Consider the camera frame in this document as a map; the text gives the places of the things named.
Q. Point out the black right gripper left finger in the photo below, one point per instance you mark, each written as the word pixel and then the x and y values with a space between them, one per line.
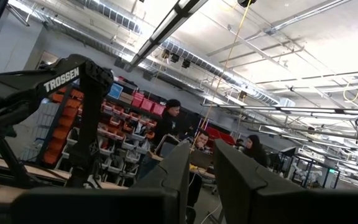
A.
pixel 120 205

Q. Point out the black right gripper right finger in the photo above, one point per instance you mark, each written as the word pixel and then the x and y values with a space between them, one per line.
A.
pixel 275 205

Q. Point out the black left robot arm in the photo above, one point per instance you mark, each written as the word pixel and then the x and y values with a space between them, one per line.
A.
pixel 61 79

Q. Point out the person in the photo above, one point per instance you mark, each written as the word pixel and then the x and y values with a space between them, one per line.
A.
pixel 202 140
pixel 255 152
pixel 168 124

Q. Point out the grey open laptop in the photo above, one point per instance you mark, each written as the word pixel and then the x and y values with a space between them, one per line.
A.
pixel 165 146
pixel 201 158

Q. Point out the long wooden desk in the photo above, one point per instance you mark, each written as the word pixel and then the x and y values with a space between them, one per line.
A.
pixel 202 172

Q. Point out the storage shelf with bins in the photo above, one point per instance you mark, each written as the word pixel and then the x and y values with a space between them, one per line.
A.
pixel 126 124

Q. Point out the rack with red bins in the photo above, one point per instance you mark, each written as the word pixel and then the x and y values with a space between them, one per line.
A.
pixel 219 135

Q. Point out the ceiling strip light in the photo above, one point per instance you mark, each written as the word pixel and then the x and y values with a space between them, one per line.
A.
pixel 166 25
pixel 291 109

